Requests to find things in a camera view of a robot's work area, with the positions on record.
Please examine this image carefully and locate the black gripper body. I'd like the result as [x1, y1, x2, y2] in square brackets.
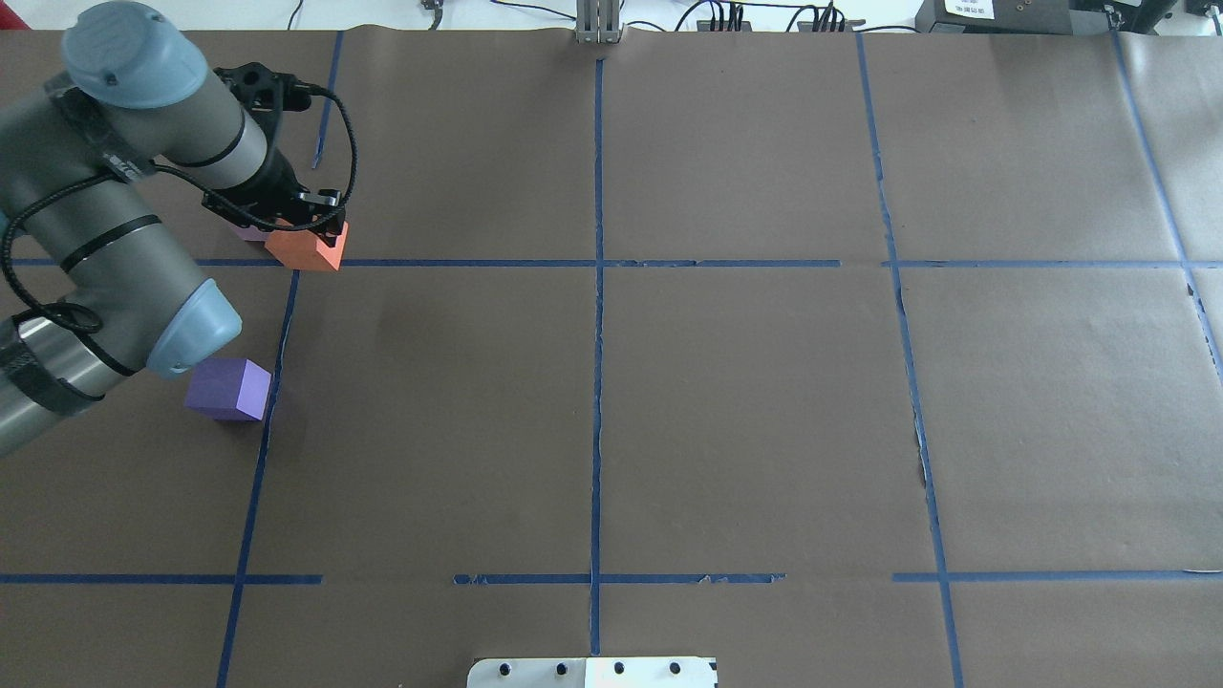
[201, 153, 317, 226]

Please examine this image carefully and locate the orange foam cube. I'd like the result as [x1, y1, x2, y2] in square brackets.
[264, 221, 349, 271]

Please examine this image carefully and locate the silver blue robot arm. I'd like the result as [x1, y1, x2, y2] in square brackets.
[1, 1, 357, 455]

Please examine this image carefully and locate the pink foam cube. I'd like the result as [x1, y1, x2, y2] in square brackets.
[229, 224, 269, 243]

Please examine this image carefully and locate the purple foam cube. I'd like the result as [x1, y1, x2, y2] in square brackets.
[183, 357, 272, 422]

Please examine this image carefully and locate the black box with label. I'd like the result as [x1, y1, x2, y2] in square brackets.
[914, 1, 1073, 35]

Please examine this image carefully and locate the black camera cable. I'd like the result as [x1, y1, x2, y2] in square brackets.
[0, 86, 358, 335]

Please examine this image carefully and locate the aluminium frame post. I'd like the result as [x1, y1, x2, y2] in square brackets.
[575, 0, 625, 45]

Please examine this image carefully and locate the white pedestal column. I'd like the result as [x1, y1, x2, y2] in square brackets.
[466, 655, 719, 687]

